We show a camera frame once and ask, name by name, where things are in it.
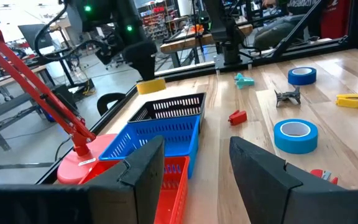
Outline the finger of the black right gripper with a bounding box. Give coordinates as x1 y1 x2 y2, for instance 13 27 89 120
137 60 157 82

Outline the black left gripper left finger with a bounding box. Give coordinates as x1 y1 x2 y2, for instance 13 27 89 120
0 135 166 224

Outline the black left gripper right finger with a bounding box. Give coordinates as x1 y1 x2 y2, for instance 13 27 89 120
229 136 358 224

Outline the yellow tape roll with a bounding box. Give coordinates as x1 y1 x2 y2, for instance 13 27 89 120
135 77 167 95

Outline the red staple remover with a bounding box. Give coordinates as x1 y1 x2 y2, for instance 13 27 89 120
309 169 339 186

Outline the light blue tape roll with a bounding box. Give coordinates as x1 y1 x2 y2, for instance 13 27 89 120
273 118 319 155

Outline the red mini stapler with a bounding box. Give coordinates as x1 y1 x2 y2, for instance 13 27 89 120
227 110 248 126

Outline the teal staple remover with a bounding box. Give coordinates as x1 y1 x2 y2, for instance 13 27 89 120
234 73 255 90

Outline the black staple remover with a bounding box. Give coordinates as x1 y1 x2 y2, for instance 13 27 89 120
274 86 302 108

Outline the yellow mini stapler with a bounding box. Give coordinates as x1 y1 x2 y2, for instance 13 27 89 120
335 93 358 110

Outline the dark blue tape roll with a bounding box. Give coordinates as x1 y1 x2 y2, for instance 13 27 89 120
287 67 318 86

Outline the parts bin shelf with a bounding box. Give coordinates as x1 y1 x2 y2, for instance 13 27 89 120
138 1 173 40

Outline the red desk lamp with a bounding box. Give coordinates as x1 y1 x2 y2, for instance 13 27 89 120
0 1 119 186

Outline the black plastic basket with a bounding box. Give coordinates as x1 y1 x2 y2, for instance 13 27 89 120
127 92 207 134

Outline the wooden workbench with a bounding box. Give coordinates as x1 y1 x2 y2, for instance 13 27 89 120
160 23 254 55

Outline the blue plastic basket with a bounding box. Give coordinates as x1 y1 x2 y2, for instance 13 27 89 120
99 114 201 180

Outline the red plastic basket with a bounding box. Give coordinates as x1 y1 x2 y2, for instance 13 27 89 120
78 155 191 224

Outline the dark monitor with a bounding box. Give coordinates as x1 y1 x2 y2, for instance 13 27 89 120
18 24 55 52

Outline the person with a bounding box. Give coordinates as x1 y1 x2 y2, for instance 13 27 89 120
252 0 326 52

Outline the red tool cabinet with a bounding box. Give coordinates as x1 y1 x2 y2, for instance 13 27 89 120
320 0 352 40

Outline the black frame handle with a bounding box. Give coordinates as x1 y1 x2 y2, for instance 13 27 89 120
96 92 127 116

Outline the black lamp cord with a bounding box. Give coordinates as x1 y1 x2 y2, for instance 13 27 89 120
53 136 73 162

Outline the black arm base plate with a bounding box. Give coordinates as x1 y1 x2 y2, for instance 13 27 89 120
214 55 253 72

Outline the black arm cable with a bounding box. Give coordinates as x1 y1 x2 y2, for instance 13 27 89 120
34 2 111 62

